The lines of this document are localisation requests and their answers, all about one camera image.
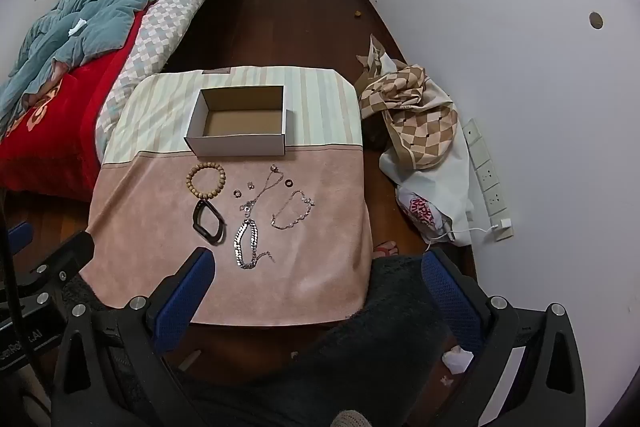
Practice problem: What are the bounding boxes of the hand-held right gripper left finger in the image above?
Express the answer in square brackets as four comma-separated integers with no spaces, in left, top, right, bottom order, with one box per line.
[52,248,216,427]

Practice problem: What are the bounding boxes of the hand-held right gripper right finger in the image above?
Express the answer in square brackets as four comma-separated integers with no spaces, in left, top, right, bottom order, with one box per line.
[421,248,587,427]

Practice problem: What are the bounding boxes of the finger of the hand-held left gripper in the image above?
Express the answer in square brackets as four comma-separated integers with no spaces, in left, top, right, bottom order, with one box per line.
[17,231,96,308]
[6,221,35,260]

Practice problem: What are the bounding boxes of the black band bracelet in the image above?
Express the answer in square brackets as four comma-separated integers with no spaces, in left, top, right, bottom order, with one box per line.
[192,200,227,246]

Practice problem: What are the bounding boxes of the wide silver chain bracelet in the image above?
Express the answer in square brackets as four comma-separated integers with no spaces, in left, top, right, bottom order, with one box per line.
[232,218,277,270]

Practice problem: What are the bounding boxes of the thin silver pendant necklace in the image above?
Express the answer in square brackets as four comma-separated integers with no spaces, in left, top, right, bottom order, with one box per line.
[239,164,282,214]

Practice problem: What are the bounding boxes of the wooden bead bracelet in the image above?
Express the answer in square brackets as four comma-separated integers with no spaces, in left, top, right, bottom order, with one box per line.
[186,163,227,200]

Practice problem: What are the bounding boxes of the white cardboard box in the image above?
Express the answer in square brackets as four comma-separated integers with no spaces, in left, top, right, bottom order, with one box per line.
[184,85,293,158]

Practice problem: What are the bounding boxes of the crumpled white paper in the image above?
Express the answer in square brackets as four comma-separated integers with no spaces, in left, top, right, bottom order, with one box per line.
[440,346,475,376]

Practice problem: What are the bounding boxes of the white red printed plastic bag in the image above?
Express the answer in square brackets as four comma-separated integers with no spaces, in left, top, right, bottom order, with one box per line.
[396,187,451,246]

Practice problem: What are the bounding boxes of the person's dark fleece pants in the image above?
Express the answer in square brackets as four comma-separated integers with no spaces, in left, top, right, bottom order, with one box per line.
[65,253,482,427]

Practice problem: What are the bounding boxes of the pink striped tablecloth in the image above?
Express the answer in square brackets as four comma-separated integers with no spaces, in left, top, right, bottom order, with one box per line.
[79,66,374,327]

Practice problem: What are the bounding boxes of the white power strip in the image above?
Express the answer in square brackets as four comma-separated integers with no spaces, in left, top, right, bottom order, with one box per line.
[462,118,516,241]

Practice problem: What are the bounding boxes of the bed with red blanket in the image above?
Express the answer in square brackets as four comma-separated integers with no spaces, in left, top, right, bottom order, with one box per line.
[0,0,216,198]

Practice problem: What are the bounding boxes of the brown checkered cloth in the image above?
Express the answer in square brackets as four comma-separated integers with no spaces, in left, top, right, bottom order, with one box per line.
[356,34,458,170]

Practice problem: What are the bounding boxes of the teal blanket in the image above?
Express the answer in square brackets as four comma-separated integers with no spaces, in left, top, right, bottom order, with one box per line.
[0,0,244,118]

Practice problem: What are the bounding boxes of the white grey checkered quilt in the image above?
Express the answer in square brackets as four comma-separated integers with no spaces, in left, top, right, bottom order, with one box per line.
[95,0,237,148]

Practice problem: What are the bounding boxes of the black cable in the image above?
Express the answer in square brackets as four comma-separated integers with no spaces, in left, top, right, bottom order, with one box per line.
[0,187,53,418]

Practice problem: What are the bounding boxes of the white charger cable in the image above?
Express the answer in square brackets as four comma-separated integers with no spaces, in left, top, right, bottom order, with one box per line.
[429,226,497,245]

